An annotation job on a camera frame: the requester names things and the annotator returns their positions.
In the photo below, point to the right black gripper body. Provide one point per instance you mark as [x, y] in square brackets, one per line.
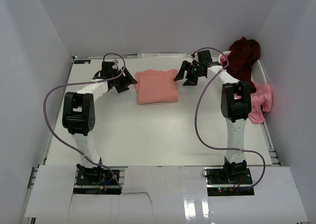
[194, 71]

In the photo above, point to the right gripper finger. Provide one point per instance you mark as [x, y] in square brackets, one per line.
[191, 82]
[184, 68]

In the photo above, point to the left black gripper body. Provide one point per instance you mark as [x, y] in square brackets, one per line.
[116, 72]

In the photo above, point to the salmon pink t shirt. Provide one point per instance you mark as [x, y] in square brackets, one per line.
[154, 86]

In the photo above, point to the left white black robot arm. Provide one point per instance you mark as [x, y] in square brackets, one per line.
[79, 117]

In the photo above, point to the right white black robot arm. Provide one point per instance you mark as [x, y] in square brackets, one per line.
[235, 108]

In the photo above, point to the black label sticker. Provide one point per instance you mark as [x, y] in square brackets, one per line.
[82, 61]

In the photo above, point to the papers behind table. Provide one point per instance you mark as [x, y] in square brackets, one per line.
[162, 55]

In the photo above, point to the dark red shirt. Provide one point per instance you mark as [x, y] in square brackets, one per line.
[243, 54]

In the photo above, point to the white plastic laundry basket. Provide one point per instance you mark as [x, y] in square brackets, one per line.
[257, 74]

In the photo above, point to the pink shirt in basket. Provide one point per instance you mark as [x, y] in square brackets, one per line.
[261, 102]

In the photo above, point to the white paper sheets front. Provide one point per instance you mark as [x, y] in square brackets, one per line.
[164, 195]

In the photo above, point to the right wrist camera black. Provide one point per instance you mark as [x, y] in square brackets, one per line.
[204, 57]

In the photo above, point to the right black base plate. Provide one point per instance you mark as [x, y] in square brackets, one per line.
[220, 185]

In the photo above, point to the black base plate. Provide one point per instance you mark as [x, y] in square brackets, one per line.
[220, 185]
[97, 181]

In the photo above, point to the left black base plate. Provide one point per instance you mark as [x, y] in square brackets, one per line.
[97, 181]

